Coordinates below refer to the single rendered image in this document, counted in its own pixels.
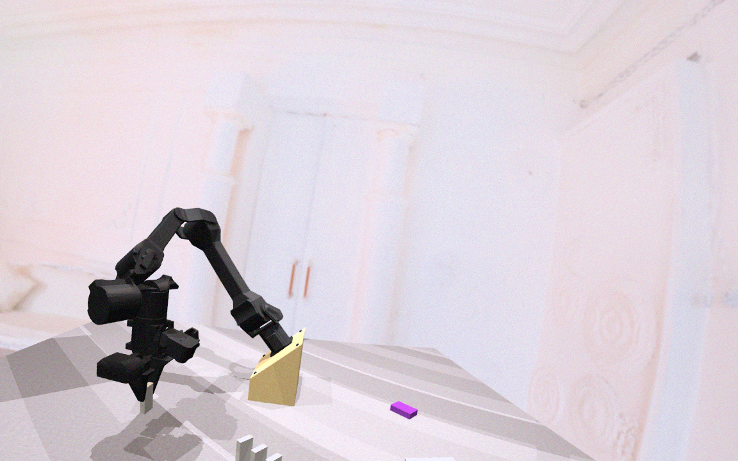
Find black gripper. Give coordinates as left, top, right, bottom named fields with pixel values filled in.
left=97, top=316, right=173, bottom=402

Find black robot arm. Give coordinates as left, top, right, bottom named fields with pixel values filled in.
left=87, top=207, right=293, bottom=364

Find purple rectangular block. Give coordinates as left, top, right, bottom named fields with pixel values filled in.
left=390, top=401, right=418, bottom=419

